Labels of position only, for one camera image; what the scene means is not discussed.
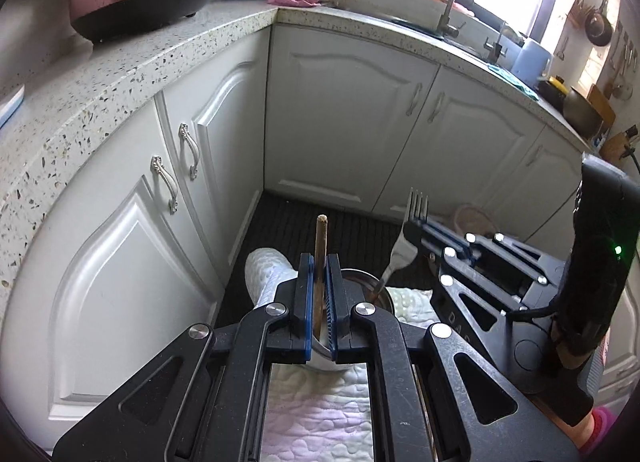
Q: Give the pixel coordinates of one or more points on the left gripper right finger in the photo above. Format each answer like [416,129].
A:
[346,343]

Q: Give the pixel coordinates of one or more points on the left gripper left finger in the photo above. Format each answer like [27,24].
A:
[302,309]

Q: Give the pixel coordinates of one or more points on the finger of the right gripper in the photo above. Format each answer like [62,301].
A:
[516,270]
[431,237]

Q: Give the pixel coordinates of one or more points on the white steel utensil cup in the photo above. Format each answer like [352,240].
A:
[320,352]

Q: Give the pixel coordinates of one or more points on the silver metal fork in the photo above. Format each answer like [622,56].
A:
[403,252]

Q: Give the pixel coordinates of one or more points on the brown wooden chopstick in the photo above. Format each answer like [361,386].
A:
[320,242]

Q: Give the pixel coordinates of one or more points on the beige waste basket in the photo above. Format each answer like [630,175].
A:
[471,219]

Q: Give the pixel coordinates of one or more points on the quilted patchwork cloth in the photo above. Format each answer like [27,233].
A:
[315,415]

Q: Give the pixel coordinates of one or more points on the light blue kettle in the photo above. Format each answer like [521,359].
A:
[531,63]

